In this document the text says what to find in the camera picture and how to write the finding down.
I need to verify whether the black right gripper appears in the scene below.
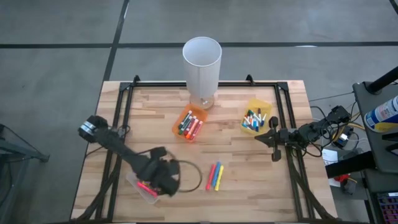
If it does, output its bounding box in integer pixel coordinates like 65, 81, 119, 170
254, 116, 296, 162

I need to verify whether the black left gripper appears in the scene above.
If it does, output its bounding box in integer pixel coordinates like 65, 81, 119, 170
146, 146, 181, 197

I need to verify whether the green white fat marker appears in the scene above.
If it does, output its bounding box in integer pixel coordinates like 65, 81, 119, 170
178, 116, 194, 135
179, 110, 193, 130

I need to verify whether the pink highlighter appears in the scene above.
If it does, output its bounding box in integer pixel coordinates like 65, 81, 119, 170
136, 181, 159, 198

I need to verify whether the yellow plastic bin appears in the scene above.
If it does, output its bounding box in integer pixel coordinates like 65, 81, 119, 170
239, 98, 273, 137

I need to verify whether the dark red fat marker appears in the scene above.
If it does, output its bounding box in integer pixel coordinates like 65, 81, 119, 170
183, 115, 198, 137

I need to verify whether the orange fat marker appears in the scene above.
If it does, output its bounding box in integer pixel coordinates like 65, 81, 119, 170
185, 118, 200, 139

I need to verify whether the pink white fat marker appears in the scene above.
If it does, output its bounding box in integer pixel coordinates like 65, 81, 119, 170
190, 120, 204, 141

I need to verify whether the orange plastic bin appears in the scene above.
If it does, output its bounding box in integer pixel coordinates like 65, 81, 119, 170
172, 103, 208, 143

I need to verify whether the red highlighter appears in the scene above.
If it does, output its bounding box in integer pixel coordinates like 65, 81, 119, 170
205, 163, 216, 191

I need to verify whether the blue highlighter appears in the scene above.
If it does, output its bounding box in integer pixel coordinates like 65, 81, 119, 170
211, 161, 221, 187

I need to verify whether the yellow highlighter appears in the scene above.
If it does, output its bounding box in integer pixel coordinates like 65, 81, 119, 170
214, 164, 224, 192

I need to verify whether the clear plastic bin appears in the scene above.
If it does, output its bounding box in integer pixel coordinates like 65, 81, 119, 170
126, 170, 159, 205

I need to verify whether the white paper sheet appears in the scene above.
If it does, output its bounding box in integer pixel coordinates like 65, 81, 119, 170
322, 148, 339, 167

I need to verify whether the small blue white device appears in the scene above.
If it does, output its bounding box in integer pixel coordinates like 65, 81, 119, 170
335, 133, 351, 147

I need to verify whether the black bar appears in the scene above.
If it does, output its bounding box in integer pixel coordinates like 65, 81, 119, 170
325, 151, 377, 179

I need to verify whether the white cylindrical cup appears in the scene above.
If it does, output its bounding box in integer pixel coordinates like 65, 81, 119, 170
182, 36, 223, 110

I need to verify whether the grey equipment cart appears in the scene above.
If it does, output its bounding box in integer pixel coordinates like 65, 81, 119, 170
353, 80, 398, 224

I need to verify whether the blue white spray can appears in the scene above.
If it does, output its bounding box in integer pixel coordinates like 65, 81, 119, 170
364, 95, 398, 133

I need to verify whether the black pole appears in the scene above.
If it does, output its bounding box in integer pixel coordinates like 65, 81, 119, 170
365, 66, 398, 95

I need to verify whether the grey metal stand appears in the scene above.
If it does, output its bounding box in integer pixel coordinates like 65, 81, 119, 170
0, 123, 50, 224

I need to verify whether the backlit keyboard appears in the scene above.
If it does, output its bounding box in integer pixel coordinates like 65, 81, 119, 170
375, 191, 398, 224

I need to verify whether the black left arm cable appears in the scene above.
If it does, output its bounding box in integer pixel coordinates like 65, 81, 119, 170
169, 159, 203, 193

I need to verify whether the black metal table frame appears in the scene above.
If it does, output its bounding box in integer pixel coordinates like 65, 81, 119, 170
70, 74, 340, 223

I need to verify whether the thin black floor cable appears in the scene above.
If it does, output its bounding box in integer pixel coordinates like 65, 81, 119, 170
308, 91, 355, 103

